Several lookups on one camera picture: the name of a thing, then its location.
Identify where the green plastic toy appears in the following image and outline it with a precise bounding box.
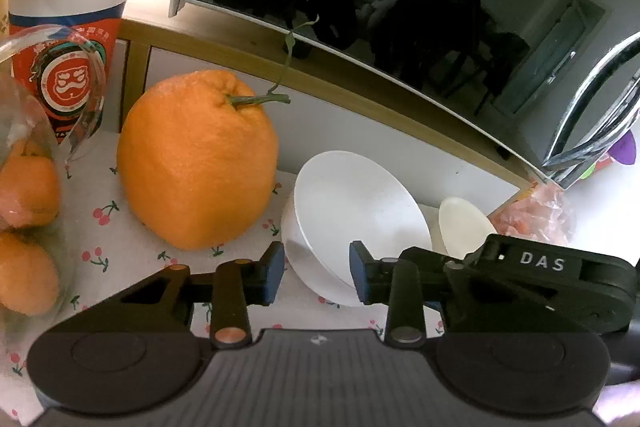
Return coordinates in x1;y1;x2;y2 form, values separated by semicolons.
580;154;613;180

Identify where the flared cream bowl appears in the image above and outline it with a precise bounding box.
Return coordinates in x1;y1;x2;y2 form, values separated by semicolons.
439;197;496;260

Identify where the cluster of small oranges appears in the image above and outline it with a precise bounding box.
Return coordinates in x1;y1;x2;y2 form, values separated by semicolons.
0;139;63;315

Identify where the large orange with stem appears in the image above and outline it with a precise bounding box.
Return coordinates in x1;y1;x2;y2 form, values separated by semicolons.
116;19;321;252

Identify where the round white bowl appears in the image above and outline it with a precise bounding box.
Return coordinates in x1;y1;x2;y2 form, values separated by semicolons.
280;150;433;309

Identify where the plastic bag of oranges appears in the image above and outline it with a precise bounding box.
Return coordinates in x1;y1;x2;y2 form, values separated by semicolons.
489;179;578;248
0;24;108;348

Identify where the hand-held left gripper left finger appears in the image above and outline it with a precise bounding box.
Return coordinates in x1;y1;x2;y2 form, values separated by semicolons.
47;241;286;350

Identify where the wooden shelf stand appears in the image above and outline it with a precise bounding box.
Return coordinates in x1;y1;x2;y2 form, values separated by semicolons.
117;17;538;198

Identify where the black microwave oven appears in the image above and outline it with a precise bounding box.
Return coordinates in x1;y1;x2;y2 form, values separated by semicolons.
167;0;640;192

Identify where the cherry print tablecloth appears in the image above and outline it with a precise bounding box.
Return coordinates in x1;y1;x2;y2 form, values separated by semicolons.
0;132;451;413

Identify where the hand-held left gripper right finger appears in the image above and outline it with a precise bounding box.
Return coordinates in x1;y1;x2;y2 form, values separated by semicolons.
350;241;596;348

